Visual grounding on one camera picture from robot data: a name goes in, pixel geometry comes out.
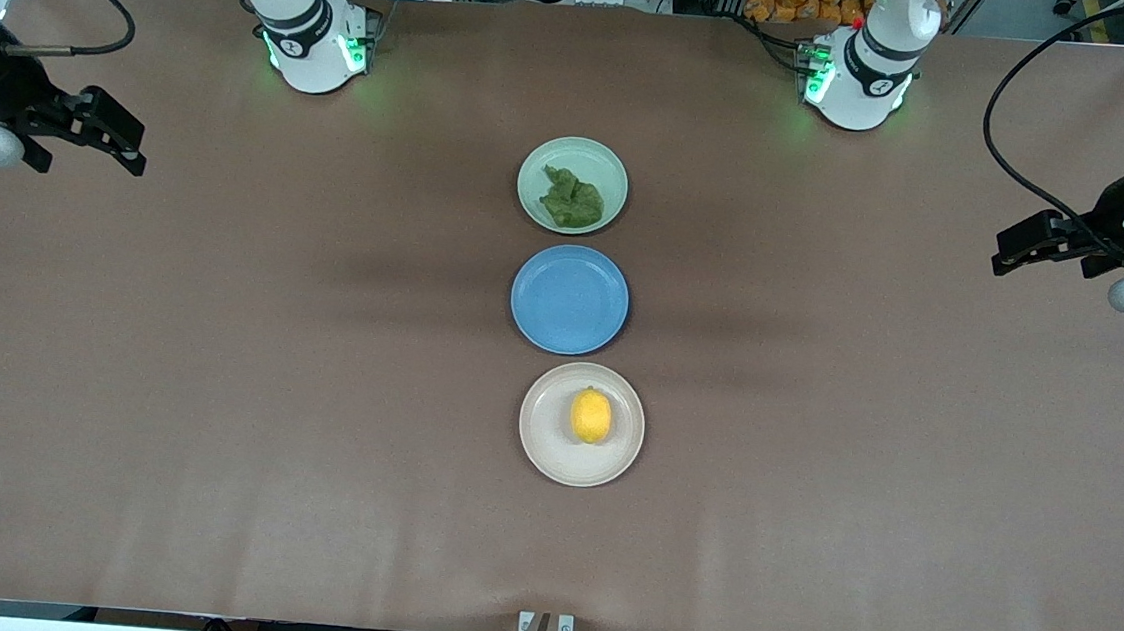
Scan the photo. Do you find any green lettuce leaf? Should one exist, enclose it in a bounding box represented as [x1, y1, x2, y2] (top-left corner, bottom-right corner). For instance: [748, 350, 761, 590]
[537, 163, 609, 232]

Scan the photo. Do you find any yellow lemon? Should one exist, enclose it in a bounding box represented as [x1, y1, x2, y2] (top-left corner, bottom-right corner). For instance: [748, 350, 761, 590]
[567, 386, 615, 447]

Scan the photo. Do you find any pale green plate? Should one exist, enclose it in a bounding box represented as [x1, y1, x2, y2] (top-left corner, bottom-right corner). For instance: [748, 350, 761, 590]
[514, 132, 633, 240]

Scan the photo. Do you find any blue plate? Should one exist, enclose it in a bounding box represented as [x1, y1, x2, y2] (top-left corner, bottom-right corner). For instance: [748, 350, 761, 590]
[506, 240, 634, 361]

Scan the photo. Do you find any beige plate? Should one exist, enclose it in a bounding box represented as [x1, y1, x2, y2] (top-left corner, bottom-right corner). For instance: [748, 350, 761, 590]
[514, 357, 650, 492]

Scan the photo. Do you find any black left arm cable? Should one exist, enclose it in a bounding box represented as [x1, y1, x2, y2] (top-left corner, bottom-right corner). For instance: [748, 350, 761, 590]
[974, 0, 1124, 242]

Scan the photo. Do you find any black base cable bundle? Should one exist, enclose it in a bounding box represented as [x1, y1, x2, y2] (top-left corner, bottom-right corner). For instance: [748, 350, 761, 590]
[362, 0, 400, 51]
[727, 8, 829, 76]

